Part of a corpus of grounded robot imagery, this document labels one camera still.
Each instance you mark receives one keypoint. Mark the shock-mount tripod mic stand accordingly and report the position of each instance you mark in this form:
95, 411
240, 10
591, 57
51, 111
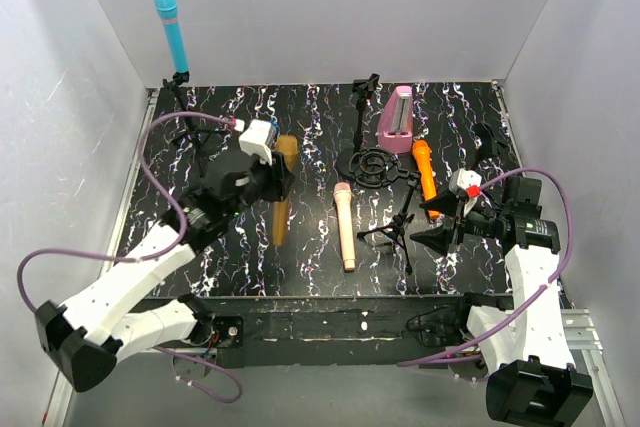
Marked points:
375, 169

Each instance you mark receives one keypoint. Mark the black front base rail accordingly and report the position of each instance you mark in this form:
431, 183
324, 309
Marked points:
324, 331

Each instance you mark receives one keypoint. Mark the black round-base mic stand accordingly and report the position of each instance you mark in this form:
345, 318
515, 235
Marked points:
364, 90

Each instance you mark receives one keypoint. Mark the blue microphone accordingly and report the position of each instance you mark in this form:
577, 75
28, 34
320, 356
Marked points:
168, 13

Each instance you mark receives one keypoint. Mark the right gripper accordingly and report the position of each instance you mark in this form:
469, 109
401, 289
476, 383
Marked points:
459, 217

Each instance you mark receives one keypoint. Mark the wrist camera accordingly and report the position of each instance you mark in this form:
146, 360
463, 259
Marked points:
258, 138
465, 184

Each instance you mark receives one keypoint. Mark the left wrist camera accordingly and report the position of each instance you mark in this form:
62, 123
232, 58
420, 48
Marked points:
258, 138

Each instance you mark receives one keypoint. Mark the orange microphone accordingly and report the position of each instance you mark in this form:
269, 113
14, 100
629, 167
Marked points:
421, 153

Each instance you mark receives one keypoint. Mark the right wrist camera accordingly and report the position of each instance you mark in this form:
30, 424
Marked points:
465, 184

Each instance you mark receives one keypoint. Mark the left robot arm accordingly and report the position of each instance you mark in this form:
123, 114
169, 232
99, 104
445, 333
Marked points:
87, 335

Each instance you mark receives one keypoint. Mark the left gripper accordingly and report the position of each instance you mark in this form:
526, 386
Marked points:
276, 177

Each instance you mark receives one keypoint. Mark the gold microphone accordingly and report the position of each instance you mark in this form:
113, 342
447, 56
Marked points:
287, 146

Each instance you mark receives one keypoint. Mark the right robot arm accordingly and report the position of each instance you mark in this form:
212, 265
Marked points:
532, 378

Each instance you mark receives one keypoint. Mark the pink microphone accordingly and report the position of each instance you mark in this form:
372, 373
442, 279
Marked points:
342, 197

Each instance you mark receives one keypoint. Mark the pink metronome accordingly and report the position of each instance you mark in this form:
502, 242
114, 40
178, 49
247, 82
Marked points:
395, 126

